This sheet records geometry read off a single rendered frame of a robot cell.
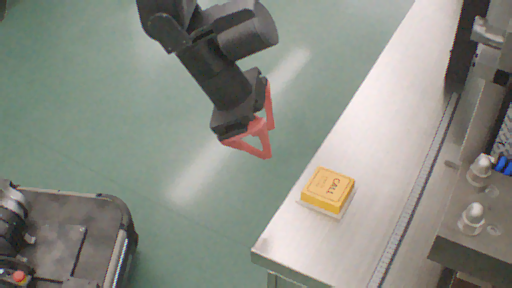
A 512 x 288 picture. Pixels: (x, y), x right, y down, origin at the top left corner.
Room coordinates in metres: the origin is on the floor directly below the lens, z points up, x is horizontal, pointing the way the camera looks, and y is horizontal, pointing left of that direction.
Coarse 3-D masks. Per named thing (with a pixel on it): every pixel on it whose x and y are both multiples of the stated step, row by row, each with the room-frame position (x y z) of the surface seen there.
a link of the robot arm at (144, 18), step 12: (144, 0) 0.53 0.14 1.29; (156, 0) 0.53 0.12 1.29; (168, 0) 0.53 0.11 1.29; (180, 0) 0.53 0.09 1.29; (192, 0) 0.57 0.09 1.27; (144, 12) 0.53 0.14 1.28; (180, 12) 0.53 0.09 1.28; (192, 12) 0.56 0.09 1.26; (144, 24) 0.53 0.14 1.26; (180, 24) 0.53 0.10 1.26
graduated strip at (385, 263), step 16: (448, 112) 0.78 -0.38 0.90; (448, 128) 0.73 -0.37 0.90; (432, 144) 0.69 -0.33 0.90; (432, 160) 0.65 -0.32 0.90; (416, 192) 0.57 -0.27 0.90; (416, 208) 0.53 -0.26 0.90; (400, 224) 0.50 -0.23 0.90; (400, 240) 0.47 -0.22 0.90; (384, 256) 0.44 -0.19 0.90; (384, 272) 0.41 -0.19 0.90
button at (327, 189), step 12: (324, 168) 0.61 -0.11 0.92; (312, 180) 0.58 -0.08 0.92; (324, 180) 0.58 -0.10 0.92; (336, 180) 0.58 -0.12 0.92; (348, 180) 0.58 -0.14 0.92; (312, 192) 0.55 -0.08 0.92; (324, 192) 0.55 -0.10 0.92; (336, 192) 0.55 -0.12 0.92; (348, 192) 0.56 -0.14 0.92; (324, 204) 0.54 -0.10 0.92; (336, 204) 0.53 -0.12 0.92
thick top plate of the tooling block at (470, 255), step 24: (456, 192) 0.46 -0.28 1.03; (480, 192) 0.46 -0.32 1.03; (504, 192) 0.46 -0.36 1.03; (456, 216) 0.42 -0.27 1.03; (504, 216) 0.41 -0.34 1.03; (456, 240) 0.38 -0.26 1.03; (480, 240) 0.37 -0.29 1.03; (504, 240) 0.37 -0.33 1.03; (456, 264) 0.37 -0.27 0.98; (480, 264) 0.35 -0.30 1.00; (504, 264) 0.34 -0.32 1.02
